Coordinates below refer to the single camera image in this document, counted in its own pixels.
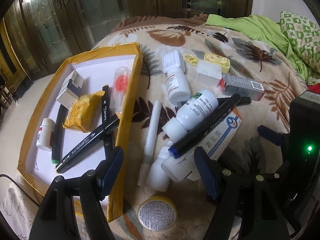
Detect white blue ointment box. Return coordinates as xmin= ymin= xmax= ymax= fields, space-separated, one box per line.
xmin=185 ymin=108 xmax=242 ymax=181

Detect white slim tube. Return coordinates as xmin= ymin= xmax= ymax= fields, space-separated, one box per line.
xmin=137 ymin=100 xmax=162 ymax=186

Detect black marker blue cap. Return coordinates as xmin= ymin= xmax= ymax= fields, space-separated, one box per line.
xmin=169 ymin=94 xmax=241 ymax=159

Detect black twin marker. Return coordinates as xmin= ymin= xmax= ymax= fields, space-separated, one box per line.
xmin=55 ymin=114 xmax=120 ymax=174
xmin=101 ymin=85 xmax=114 ymax=159

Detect yellow cream jar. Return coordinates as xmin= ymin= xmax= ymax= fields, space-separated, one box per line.
xmin=137 ymin=196 xmax=177 ymax=232

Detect large white medicine bottle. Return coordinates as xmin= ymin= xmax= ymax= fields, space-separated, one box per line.
xmin=162 ymin=89 xmax=219 ymax=142

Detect yellow snack packet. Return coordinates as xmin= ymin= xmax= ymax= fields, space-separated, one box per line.
xmin=62 ymin=90 xmax=105 ymax=133

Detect black marker green cap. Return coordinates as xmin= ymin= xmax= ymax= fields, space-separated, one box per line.
xmin=51 ymin=105 xmax=68 ymax=164

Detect small white pill bottle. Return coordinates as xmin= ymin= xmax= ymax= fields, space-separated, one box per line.
xmin=36 ymin=118 xmax=55 ymax=152

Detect white nasal spray bottle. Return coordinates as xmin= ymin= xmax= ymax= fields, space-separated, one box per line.
xmin=144 ymin=140 xmax=174 ymax=192

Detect yellow taped white tray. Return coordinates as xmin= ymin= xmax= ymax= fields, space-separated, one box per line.
xmin=16 ymin=42 xmax=144 ymax=223

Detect red quilted cushion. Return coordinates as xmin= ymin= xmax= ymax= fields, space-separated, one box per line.
xmin=308 ymin=84 xmax=320 ymax=93

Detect silver red small box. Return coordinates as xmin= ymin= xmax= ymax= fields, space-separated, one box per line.
xmin=219 ymin=74 xmax=265 ymax=101

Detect leaf pattern beige blanket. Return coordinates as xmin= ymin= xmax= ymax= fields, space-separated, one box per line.
xmin=0 ymin=16 xmax=311 ymax=240

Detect white square plastic case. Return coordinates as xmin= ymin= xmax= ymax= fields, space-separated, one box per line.
xmin=196 ymin=60 xmax=222 ymax=87

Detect green patterned pillow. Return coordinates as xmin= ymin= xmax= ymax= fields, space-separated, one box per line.
xmin=280 ymin=11 xmax=319 ymax=85

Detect green bed sheet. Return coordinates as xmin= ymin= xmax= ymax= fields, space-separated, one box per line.
xmin=206 ymin=14 xmax=308 ymax=82

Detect wooden glass wardrobe doors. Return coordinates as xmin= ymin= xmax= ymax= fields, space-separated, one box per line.
xmin=1 ymin=0 xmax=253 ymax=80

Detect black cable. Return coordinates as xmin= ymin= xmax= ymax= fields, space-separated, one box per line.
xmin=0 ymin=173 xmax=41 ymax=208

